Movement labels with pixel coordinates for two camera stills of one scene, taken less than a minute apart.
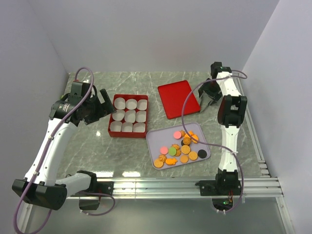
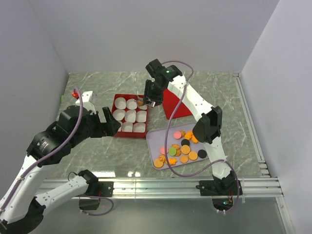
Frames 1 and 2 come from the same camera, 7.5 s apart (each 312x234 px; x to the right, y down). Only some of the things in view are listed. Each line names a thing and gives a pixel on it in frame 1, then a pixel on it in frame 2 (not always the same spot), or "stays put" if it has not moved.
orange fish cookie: x=190 y=132 stays put
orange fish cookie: x=194 y=136 stays put
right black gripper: x=214 y=96 -> x=148 y=94
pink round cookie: x=177 y=135 stays put
